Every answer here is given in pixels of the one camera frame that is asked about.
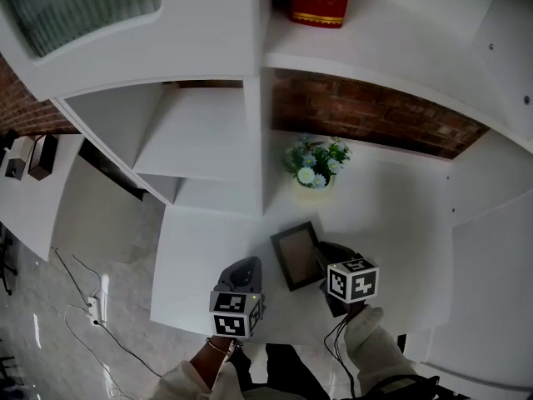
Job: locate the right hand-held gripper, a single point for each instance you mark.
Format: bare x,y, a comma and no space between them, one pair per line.
354,281

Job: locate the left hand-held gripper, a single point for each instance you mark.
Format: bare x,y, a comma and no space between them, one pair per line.
237,306

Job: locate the dark picture frame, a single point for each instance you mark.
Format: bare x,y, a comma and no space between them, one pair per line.
297,256

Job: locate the person's left forearm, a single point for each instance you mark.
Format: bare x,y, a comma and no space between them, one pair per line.
208,367

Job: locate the person's right forearm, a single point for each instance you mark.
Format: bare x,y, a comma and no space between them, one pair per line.
375,348

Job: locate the white desk hutch shelves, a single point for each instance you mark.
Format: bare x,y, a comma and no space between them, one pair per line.
208,148

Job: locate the small white side desk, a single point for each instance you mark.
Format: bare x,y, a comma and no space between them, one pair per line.
29,215

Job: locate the person's legs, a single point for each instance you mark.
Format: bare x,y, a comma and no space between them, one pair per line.
291,369

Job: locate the black backpack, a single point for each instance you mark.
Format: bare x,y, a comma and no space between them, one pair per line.
399,388

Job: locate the potted flower plant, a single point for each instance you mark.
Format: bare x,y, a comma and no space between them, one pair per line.
316,161

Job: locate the white power strip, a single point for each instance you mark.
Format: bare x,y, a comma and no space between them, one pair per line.
93,308

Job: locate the black office chair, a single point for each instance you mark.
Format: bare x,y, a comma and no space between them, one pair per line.
6,265

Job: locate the brown open box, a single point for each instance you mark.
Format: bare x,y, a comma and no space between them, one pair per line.
41,161

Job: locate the grey box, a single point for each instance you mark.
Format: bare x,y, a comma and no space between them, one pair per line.
14,169

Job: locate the white box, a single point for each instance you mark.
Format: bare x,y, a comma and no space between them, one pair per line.
23,146

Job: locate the ribbed glass cabinet door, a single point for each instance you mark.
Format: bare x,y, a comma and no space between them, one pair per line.
187,36

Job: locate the small black box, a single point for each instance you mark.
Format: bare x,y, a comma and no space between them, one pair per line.
8,138

